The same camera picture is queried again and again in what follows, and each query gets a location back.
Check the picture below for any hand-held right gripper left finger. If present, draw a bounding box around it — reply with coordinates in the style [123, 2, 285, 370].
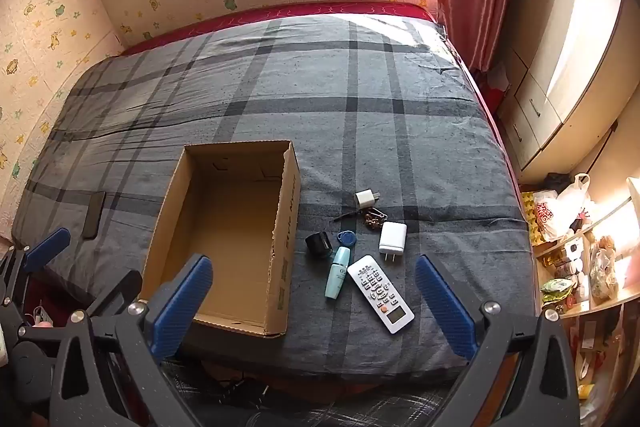
[49, 254, 215, 427]

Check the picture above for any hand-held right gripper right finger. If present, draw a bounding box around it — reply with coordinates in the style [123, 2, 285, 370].
[414, 254, 583, 427]

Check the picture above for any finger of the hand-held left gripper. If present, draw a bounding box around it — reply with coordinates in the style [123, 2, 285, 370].
[0, 228, 71, 308]
[87, 269, 143, 323]

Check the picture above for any white remote control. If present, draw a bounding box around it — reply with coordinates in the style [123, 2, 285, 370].
[347, 255, 416, 334]

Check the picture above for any large white plug charger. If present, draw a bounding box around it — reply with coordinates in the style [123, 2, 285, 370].
[378, 222, 406, 264]

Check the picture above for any cardboard box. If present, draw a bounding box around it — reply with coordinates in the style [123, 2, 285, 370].
[138, 140, 302, 337]

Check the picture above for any teal cosmetic bottle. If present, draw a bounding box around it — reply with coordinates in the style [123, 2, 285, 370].
[324, 246, 350, 299]

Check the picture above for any metal carabiner keychain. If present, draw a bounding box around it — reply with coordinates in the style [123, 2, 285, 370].
[334, 206, 388, 230]

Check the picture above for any black binder clip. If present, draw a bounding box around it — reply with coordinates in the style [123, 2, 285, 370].
[305, 231, 333, 258]

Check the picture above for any dark smartphone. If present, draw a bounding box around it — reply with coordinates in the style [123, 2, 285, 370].
[81, 191, 107, 240]

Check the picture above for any green snack packet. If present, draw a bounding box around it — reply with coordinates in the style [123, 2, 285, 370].
[541, 278, 575, 304]

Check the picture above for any small white plug charger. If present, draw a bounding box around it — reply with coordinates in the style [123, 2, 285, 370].
[354, 190, 382, 210]

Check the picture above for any white plastic bag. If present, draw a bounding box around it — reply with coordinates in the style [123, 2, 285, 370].
[532, 174, 596, 243]

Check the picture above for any cluttered wooden shelf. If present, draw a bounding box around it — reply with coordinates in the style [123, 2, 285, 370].
[520, 177, 640, 427]

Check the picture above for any grey plaid bedsheet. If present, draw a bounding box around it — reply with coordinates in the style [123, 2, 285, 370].
[12, 14, 533, 380]

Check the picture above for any cream wardrobe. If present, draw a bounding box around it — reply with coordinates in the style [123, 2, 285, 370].
[497, 0, 640, 182]

